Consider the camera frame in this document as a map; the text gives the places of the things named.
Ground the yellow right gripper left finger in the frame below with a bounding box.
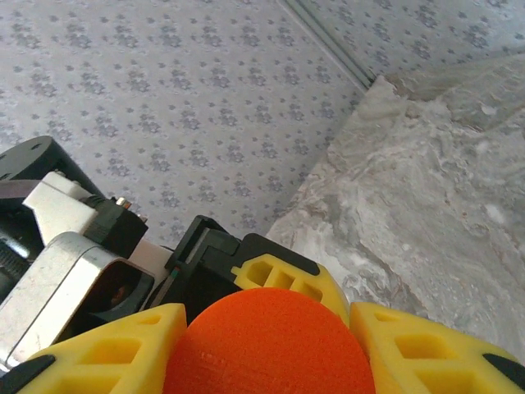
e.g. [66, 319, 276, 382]
[0, 302, 189, 394]

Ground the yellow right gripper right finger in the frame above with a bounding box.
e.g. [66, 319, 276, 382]
[349, 301, 525, 394]

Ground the orange bottle cap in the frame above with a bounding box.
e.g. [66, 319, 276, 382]
[162, 286, 377, 394]

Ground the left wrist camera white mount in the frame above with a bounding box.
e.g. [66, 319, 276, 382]
[0, 171, 156, 369]

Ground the aluminium corner post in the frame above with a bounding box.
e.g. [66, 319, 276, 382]
[282, 0, 381, 91]

